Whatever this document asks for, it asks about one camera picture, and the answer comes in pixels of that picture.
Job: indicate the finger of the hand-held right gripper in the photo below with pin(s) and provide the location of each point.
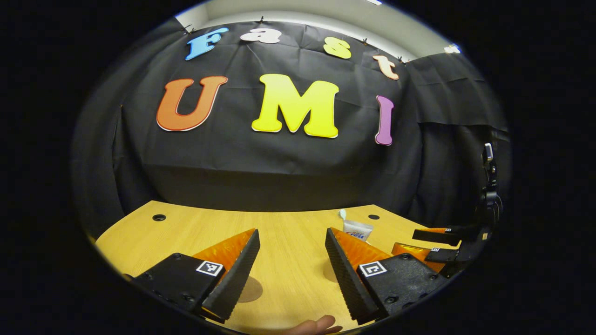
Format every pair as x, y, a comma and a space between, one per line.
442, 256
442, 236

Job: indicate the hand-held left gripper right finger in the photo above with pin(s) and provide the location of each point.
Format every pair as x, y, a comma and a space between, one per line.
347, 279

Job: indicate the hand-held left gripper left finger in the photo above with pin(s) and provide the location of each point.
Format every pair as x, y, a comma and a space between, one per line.
235, 279

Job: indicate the round brown coaster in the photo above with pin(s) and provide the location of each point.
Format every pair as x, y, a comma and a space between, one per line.
251, 289

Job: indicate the white toothpaste tube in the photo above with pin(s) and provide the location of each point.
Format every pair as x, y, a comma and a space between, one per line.
357, 229

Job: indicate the wooden desktop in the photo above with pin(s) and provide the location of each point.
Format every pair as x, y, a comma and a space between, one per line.
288, 251

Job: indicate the black backdrop cloth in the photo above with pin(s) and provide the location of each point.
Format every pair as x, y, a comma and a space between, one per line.
279, 177

